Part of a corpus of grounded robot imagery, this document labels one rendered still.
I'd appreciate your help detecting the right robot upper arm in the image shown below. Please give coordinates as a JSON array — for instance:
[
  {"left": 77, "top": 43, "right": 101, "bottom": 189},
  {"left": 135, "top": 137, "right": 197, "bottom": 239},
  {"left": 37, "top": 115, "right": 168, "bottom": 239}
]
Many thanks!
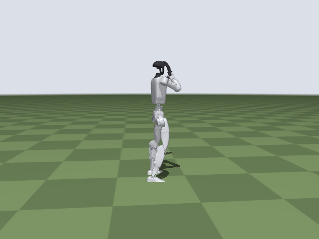
[{"left": 159, "top": 77, "right": 181, "bottom": 92}]

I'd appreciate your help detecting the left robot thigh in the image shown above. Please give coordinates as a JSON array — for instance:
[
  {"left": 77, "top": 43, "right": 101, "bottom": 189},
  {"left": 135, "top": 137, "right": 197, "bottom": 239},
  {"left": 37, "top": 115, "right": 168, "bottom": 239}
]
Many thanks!
[{"left": 149, "top": 117, "right": 163, "bottom": 149}]

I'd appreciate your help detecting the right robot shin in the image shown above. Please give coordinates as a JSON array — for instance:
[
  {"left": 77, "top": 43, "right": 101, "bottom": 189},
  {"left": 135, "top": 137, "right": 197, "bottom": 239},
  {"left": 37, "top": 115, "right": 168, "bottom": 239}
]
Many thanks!
[{"left": 152, "top": 146, "right": 166, "bottom": 178}]

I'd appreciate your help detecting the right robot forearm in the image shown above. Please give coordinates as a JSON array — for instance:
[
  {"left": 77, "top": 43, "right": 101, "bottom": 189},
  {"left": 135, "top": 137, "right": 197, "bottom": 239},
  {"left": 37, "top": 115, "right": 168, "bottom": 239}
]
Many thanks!
[{"left": 168, "top": 72, "right": 181, "bottom": 89}]

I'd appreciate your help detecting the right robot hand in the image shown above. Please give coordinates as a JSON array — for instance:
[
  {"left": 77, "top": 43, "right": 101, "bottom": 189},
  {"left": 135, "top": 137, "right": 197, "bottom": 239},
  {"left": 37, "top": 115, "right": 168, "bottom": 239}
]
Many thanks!
[{"left": 163, "top": 61, "right": 172, "bottom": 76}]

